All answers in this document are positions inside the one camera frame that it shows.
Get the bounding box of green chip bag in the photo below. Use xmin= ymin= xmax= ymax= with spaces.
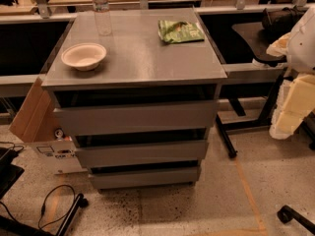
xmin=157 ymin=20 xmax=205 ymax=44

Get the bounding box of grey top drawer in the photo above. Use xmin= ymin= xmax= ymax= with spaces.
xmin=54 ymin=100 xmax=218 ymax=136

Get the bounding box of cardboard box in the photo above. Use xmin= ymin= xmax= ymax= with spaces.
xmin=9 ymin=78 xmax=85 ymax=174

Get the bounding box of grey drawer cabinet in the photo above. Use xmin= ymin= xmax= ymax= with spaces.
xmin=41 ymin=7 xmax=228 ymax=193

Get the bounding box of black equipment at left edge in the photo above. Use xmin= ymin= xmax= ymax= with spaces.
xmin=0 ymin=147 xmax=24 ymax=199

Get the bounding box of grey drawer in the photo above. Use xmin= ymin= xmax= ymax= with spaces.
xmin=54 ymin=100 xmax=218 ymax=136
xmin=89 ymin=166 xmax=201 ymax=190
xmin=76 ymin=140 xmax=208 ymax=168

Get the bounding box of white paper bowl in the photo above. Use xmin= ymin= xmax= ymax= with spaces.
xmin=61 ymin=43 xmax=107 ymax=71

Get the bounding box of black stand leg left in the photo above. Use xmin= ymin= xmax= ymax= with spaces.
xmin=55 ymin=194 xmax=89 ymax=236

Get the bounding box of black bag on chair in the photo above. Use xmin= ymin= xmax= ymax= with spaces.
xmin=262 ymin=7 xmax=304 ymax=33

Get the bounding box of black caster leg right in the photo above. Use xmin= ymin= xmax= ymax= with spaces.
xmin=277 ymin=206 xmax=315 ymax=235

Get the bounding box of black cable on floor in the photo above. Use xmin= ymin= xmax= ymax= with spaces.
xmin=37 ymin=184 xmax=77 ymax=231

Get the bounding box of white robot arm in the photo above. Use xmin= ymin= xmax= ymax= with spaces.
xmin=267 ymin=7 xmax=315 ymax=140

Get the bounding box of grey bottom drawer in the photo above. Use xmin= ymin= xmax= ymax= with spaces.
xmin=89 ymin=166 xmax=201 ymax=190

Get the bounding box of grey middle drawer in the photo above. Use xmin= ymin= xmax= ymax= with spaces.
xmin=76 ymin=140 xmax=208 ymax=168

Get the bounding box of clear plastic water bottle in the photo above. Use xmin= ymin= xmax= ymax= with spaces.
xmin=93 ymin=0 xmax=112 ymax=35

